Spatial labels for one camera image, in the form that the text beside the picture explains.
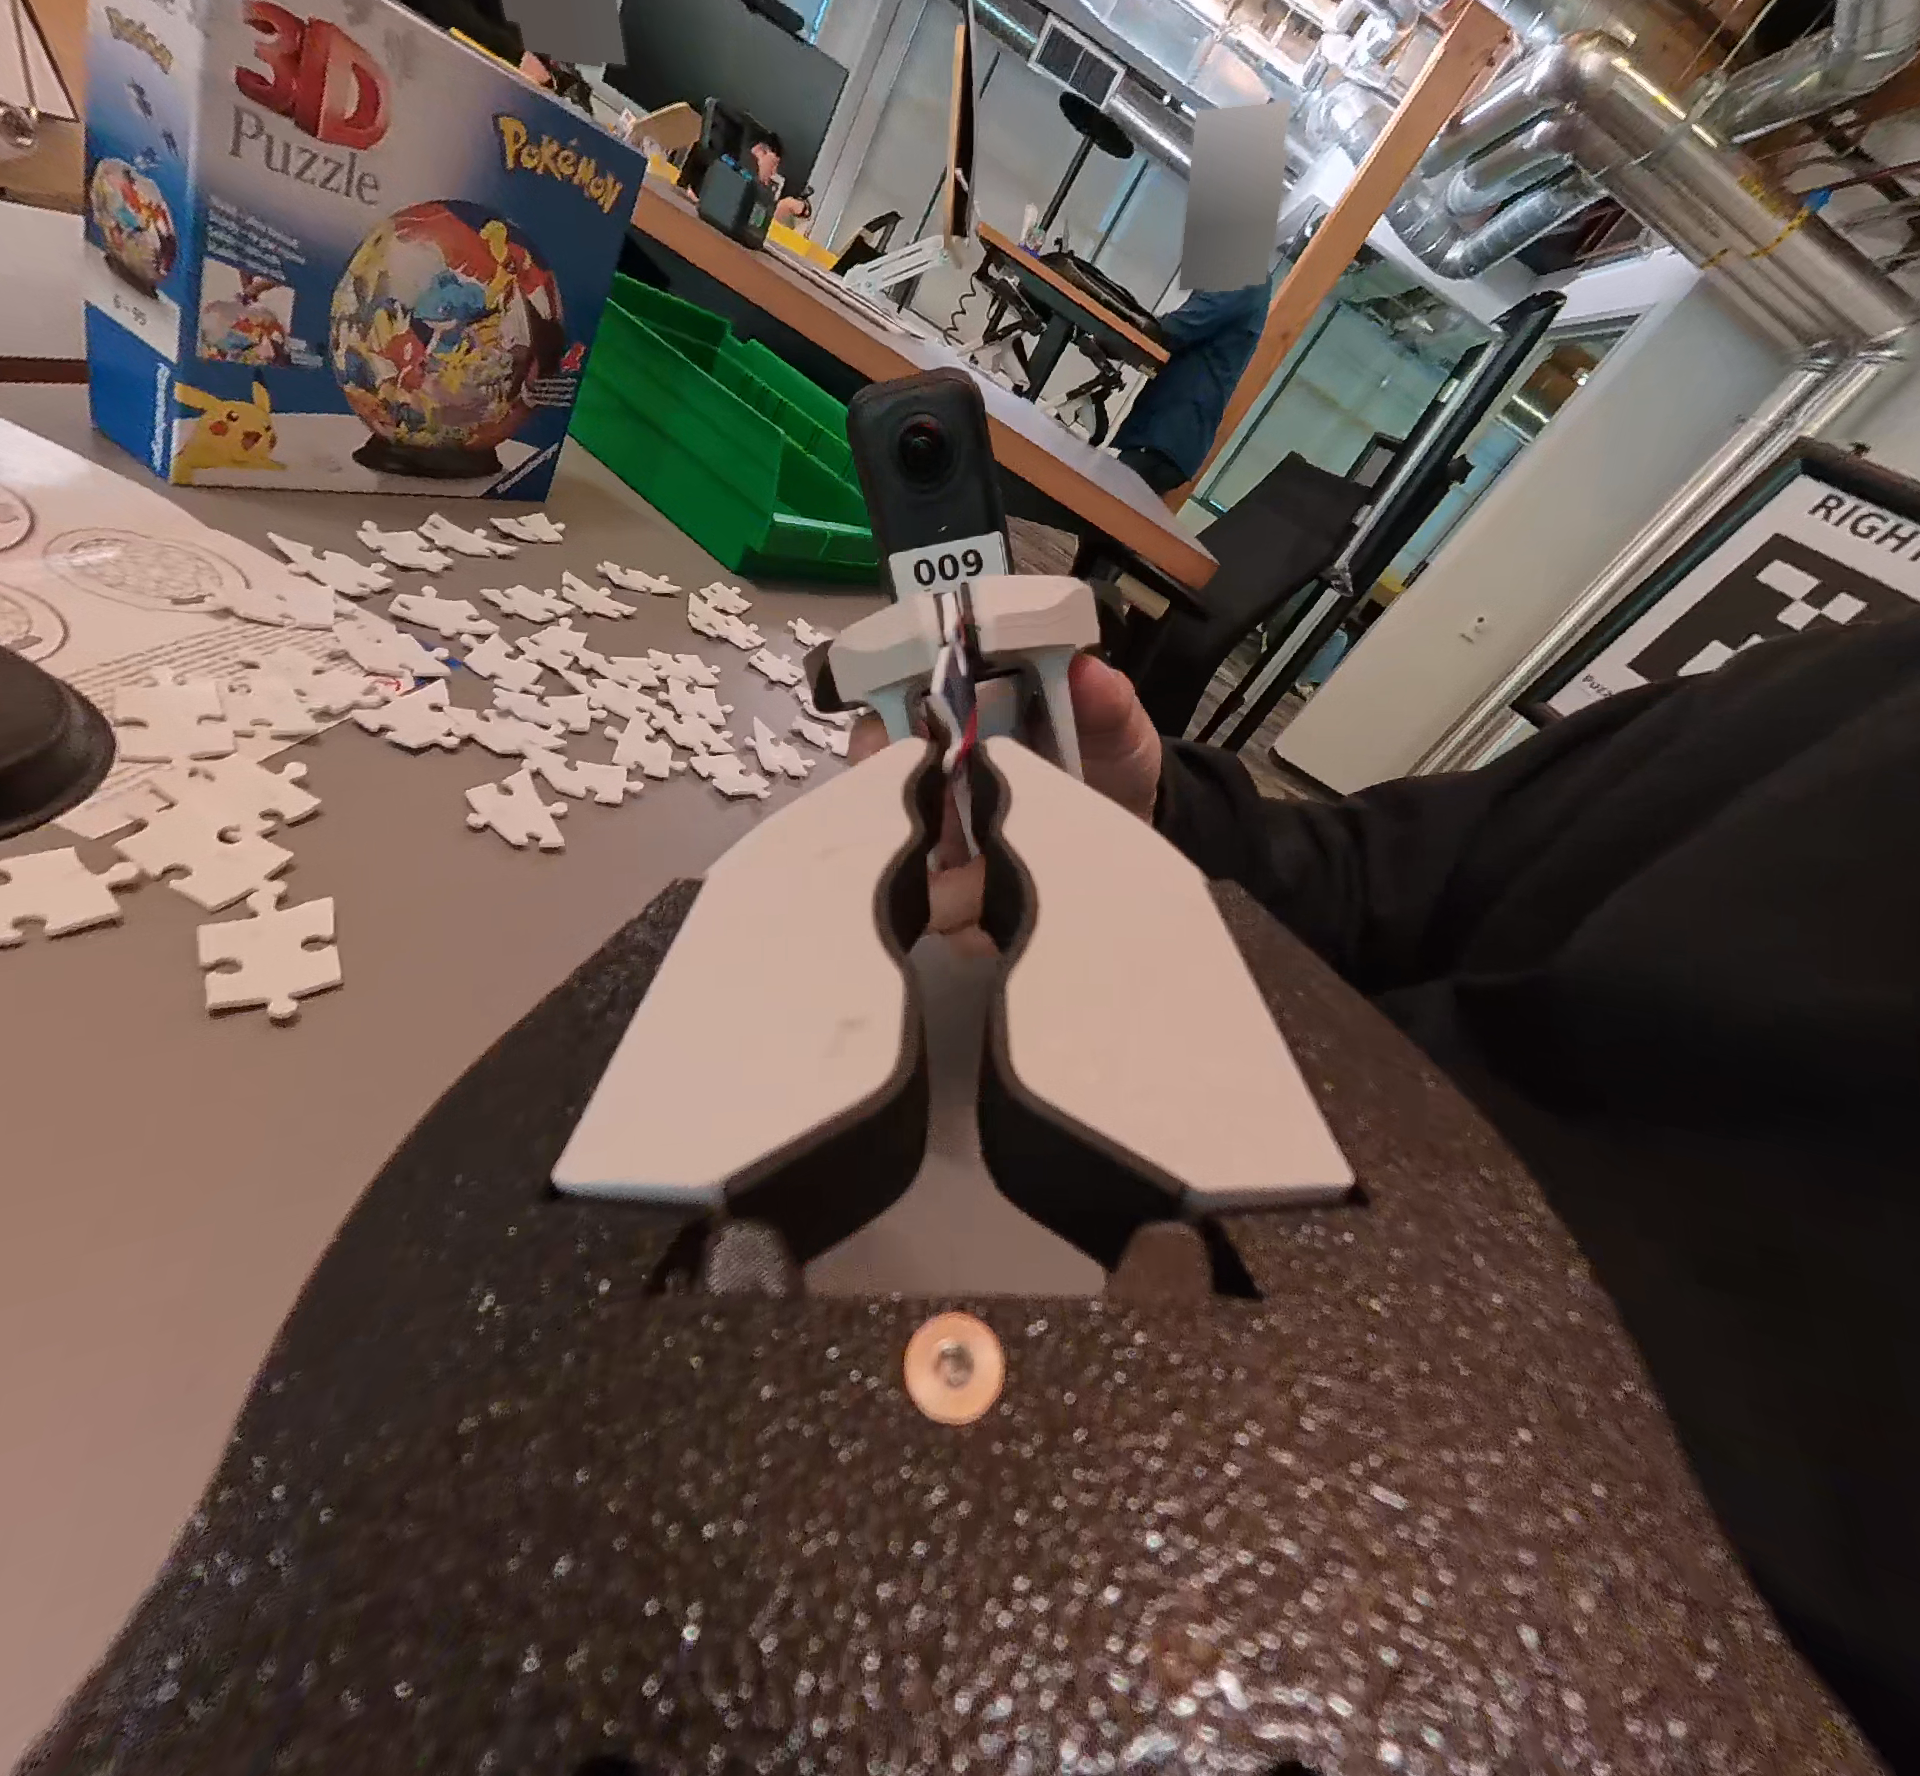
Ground wooden post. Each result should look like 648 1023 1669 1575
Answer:
1200 0 1518 506

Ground black chair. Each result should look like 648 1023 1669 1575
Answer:
1184 290 1565 757

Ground black round stand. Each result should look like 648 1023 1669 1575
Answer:
0 646 118 840

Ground black computer monitor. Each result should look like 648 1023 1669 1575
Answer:
606 0 851 213

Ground person's right forearm black sleeve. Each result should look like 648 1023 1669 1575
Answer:
1151 605 1920 1776

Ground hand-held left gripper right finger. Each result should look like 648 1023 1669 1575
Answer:
978 737 1362 1267

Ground black framed marker sign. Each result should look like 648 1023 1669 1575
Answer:
1514 437 1920 765

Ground dark blue puzzle piece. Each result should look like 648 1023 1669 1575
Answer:
925 605 985 743

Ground black device on desk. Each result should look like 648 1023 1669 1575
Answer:
696 96 786 252

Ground colourful puzzle box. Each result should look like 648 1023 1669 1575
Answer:
83 0 650 506

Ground thin white monitor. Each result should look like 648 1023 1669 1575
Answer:
941 19 979 252

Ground person's right hand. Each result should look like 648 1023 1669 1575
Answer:
1076 650 1165 829

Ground silver ventilation ducts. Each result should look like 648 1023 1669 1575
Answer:
1380 0 1920 360

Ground white instruction sheet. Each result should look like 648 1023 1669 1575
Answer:
0 422 391 757

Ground green plastic bin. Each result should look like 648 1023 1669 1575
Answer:
599 272 857 458
570 350 888 593

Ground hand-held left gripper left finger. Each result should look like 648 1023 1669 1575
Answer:
547 737 934 1267

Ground scattered white puzzle pieces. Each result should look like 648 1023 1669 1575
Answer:
0 508 864 1027

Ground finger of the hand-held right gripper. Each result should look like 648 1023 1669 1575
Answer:
965 579 1109 788
828 598 961 755

